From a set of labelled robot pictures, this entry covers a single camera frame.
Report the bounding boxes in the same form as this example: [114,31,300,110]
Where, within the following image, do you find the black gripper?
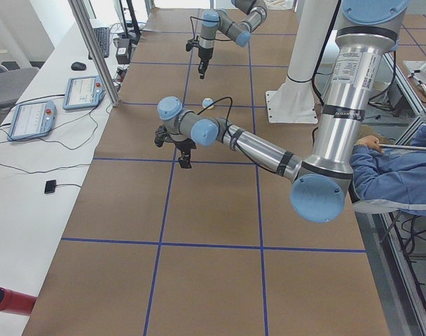
[198,46,213,79]
[174,139,196,169]

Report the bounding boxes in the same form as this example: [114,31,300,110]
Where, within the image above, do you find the blue call bell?
[202,97,214,109]

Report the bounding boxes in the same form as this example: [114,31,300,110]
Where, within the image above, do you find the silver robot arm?
[155,1,408,223]
[186,0,268,79]

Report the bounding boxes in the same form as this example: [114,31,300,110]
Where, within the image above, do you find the person's hand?
[355,135,384,153]

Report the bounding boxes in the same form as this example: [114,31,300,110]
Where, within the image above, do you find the black adapter box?
[116,38,132,64]

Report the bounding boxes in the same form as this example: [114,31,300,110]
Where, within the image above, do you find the black keyboard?
[92,27,110,58]

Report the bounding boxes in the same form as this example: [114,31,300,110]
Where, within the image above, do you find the far teach pendant tablet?
[62,76,105,111]

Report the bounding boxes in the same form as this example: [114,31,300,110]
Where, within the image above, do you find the teach pendant tablet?
[7,100,57,141]
[62,76,105,111]

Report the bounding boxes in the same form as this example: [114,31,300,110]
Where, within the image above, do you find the black computer mouse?
[71,62,87,71]

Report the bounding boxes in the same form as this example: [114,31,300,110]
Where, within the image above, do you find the small black puck device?
[44,179,57,195]

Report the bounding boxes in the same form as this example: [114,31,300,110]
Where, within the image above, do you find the near teach pendant tablet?
[7,100,57,141]

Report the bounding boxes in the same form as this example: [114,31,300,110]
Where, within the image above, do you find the grey office chair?
[0,64,39,122]

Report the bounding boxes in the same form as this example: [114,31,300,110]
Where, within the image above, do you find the metal rod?
[379,143,426,152]

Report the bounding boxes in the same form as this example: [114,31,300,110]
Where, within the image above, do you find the person in blue sweater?
[350,126,426,216]

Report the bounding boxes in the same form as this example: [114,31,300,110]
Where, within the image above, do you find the red cylinder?
[0,287,36,316]

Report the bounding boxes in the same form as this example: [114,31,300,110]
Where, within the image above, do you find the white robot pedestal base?
[266,0,340,124]

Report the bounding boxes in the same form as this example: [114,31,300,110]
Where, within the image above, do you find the grey aluminium frame post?
[68,0,120,107]

